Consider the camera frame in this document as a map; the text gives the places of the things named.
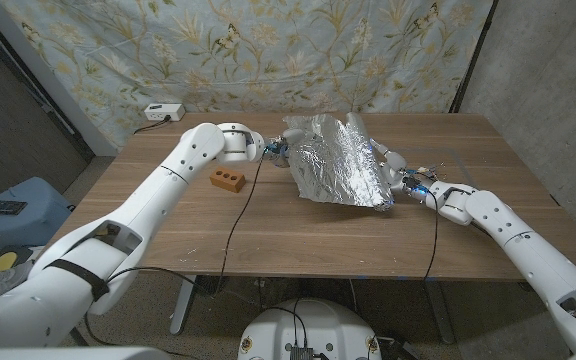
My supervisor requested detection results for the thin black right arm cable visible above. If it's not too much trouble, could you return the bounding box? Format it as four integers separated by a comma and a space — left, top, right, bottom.
421, 189, 442, 282

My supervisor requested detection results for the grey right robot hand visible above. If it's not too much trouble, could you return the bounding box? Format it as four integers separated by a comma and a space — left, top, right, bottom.
367, 137, 437, 196

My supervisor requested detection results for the black backdrop pole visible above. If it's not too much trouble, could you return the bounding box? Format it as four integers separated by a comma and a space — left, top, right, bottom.
448, 0, 499, 114

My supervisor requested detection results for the crinkled aluminum foil sheet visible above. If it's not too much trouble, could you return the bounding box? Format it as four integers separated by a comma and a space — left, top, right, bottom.
282, 112, 397, 212

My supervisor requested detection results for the black box under table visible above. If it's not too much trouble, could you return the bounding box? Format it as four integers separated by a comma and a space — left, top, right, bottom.
380, 335, 422, 360

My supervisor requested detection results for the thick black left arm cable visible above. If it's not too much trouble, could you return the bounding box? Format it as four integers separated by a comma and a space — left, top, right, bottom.
82, 312, 189, 360

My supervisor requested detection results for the black power strip cord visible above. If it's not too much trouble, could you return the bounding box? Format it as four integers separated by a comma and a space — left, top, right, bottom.
132, 115, 172, 135

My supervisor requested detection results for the grey metal table leg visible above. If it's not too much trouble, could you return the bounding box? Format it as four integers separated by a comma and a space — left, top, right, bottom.
169, 274, 199, 335
422, 279, 457, 346

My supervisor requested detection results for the floral printed backdrop cloth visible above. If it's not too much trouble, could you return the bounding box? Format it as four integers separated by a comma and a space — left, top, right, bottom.
0, 0, 494, 151

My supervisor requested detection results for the black flat device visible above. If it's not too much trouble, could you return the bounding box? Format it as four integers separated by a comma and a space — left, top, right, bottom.
0, 199, 29, 216

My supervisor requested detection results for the black round fan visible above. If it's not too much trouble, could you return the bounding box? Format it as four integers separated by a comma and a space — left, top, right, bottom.
195, 274, 230, 297

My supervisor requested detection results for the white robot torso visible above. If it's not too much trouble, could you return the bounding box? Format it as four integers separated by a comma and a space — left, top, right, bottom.
237, 298, 383, 360

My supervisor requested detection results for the white power strip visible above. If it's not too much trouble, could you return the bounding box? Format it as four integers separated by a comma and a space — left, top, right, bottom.
143, 103, 187, 123

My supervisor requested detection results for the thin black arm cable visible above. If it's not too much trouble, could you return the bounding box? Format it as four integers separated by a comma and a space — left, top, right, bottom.
421, 189, 442, 282
105, 157, 267, 299

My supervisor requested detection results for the grey wall post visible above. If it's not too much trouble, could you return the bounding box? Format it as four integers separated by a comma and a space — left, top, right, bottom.
0, 0, 119, 157

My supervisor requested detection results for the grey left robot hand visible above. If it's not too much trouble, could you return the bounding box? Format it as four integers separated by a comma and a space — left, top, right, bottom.
265, 127, 307, 169

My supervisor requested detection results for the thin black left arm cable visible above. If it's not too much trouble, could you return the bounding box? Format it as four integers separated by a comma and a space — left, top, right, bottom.
105, 157, 267, 299

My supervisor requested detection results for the blue plastic container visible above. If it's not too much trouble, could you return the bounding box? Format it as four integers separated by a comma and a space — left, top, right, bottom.
0, 176, 74, 250

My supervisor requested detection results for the black torso cable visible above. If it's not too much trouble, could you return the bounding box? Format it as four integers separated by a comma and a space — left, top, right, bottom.
266, 298, 310, 347

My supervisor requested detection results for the orange toy brick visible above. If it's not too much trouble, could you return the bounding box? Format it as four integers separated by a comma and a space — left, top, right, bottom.
209, 167, 247, 194

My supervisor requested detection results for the black slipper yellow insole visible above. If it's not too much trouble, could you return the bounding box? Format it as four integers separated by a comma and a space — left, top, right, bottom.
0, 249, 34, 275

